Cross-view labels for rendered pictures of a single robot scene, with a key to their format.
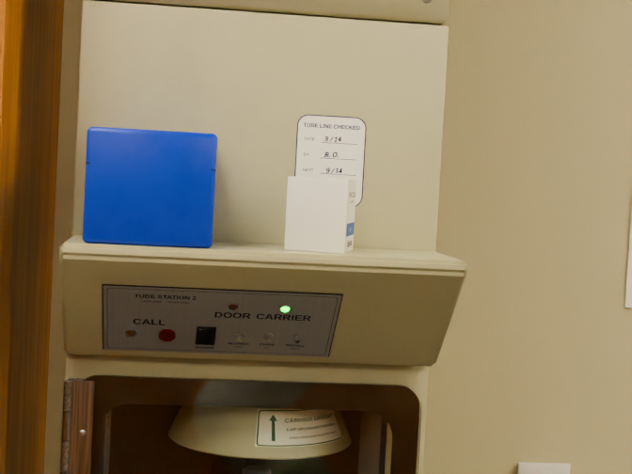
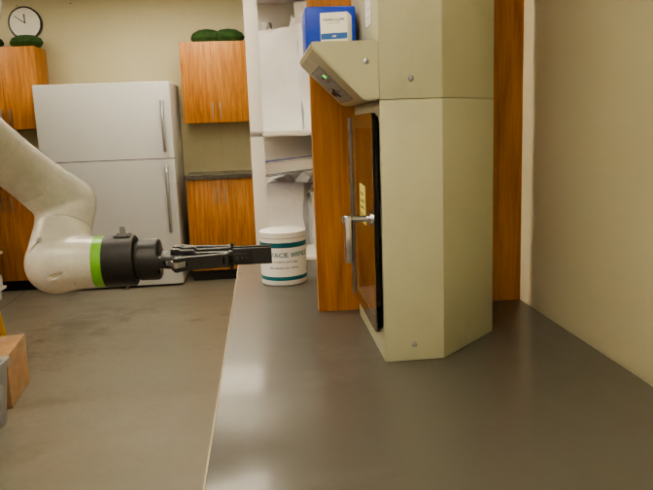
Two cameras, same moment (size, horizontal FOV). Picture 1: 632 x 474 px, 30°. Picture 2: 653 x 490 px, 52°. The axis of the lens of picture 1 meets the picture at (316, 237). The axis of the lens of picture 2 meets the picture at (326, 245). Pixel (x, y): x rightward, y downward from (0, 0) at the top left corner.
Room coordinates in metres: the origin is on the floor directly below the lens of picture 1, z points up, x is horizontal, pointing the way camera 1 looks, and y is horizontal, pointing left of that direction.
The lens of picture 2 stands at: (1.00, -1.29, 1.37)
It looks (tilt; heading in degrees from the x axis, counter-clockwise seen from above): 10 degrees down; 92
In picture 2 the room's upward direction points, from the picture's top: 2 degrees counter-clockwise
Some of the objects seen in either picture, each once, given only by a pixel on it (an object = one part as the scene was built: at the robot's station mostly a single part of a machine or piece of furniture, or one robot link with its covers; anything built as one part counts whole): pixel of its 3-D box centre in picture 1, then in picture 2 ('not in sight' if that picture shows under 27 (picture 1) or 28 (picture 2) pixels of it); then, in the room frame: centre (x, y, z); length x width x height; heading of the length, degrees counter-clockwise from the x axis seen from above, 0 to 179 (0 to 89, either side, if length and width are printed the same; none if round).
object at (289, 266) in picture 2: not in sight; (283, 255); (0.80, 0.58, 1.02); 0.13 x 0.13 x 0.15
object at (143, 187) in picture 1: (150, 186); (327, 33); (0.96, 0.14, 1.56); 0.10 x 0.10 x 0.09; 7
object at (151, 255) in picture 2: not in sight; (165, 258); (0.66, -0.10, 1.14); 0.09 x 0.08 x 0.07; 7
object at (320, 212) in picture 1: (321, 213); (336, 31); (0.98, 0.00, 1.54); 0.05 x 0.05 x 0.06; 81
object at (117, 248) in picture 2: not in sight; (122, 258); (0.58, -0.11, 1.15); 0.09 x 0.06 x 0.12; 97
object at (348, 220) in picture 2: not in sight; (357, 237); (1.01, -0.06, 1.17); 0.05 x 0.03 x 0.10; 7
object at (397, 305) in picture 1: (260, 308); (334, 78); (0.97, 0.04, 1.46); 0.32 x 0.12 x 0.10; 97
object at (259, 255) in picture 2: not in sight; (252, 256); (0.81, -0.09, 1.14); 0.07 x 0.01 x 0.03; 7
